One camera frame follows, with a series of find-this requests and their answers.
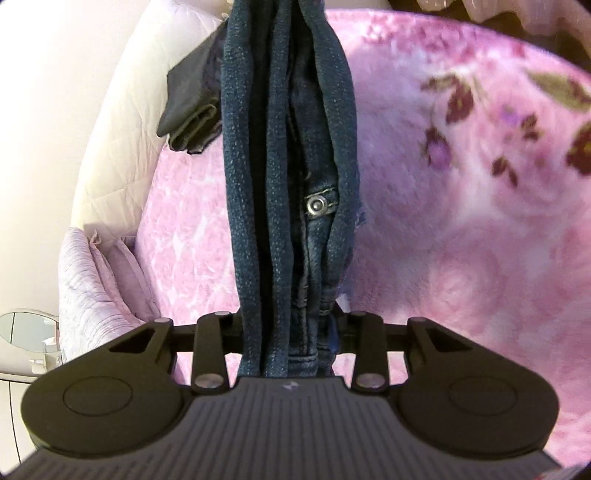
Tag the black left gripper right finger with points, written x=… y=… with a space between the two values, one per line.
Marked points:
x=371 y=339

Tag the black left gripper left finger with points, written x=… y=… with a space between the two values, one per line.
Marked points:
x=143 y=359

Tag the dark blue denim jeans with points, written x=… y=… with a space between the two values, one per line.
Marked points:
x=292 y=182

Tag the lilac striped folded duvet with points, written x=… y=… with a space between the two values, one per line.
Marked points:
x=103 y=294

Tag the round mirror on stand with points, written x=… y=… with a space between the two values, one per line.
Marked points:
x=29 y=343

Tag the pink rose pattern blanket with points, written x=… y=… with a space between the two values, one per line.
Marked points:
x=474 y=164

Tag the folded dark grey garment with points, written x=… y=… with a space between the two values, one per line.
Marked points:
x=191 y=119

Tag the white wardrobe with doors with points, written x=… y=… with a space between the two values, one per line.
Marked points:
x=16 y=444

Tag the white quilted mattress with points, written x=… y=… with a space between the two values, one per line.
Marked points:
x=118 y=164

